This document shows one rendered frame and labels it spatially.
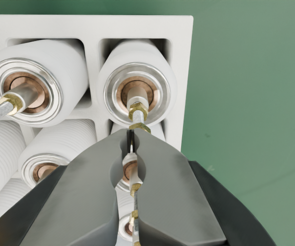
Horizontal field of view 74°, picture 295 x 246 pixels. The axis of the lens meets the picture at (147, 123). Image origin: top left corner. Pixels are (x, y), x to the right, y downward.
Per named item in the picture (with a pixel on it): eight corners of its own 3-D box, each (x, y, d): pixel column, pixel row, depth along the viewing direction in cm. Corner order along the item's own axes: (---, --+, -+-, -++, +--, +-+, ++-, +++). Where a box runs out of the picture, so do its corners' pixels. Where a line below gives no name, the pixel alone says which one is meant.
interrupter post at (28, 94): (26, 76, 21) (8, 86, 18) (45, 93, 22) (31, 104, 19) (12, 91, 22) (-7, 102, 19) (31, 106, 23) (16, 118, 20)
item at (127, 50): (123, 92, 41) (116, 141, 25) (101, 46, 36) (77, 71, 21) (166, 75, 40) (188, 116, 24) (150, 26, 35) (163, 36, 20)
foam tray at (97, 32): (30, 168, 57) (-11, 225, 41) (-22, 16, 39) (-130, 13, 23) (164, 164, 59) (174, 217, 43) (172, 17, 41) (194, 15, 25)
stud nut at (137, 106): (144, 121, 20) (144, 125, 19) (127, 118, 19) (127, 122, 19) (148, 103, 19) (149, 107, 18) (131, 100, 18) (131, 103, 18)
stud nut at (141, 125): (146, 143, 16) (147, 150, 16) (126, 140, 16) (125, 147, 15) (152, 123, 15) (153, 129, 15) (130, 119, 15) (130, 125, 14)
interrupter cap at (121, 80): (120, 132, 25) (120, 134, 24) (91, 76, 21) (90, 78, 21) (178, 111, 24) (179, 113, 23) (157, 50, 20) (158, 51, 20)
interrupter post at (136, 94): (131, 107, 23) (131, 120, 20) (123, 89, 22) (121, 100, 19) (150, 100, 23) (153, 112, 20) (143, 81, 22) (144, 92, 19)
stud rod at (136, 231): (140, 176, 26) (141, 229, 19) (142, 181, 27) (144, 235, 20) (133, 177, 26) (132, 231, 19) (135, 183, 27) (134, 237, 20)
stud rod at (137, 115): (141, 109, 21) (144, 154, 14) (132, 107, 20) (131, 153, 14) (143, 100, 20) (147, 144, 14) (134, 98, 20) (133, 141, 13)
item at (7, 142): (54, 137, 45) (10, 201, 29) (11, 138, 45) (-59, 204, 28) (45, 97, 41) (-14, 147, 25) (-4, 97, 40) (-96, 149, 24)
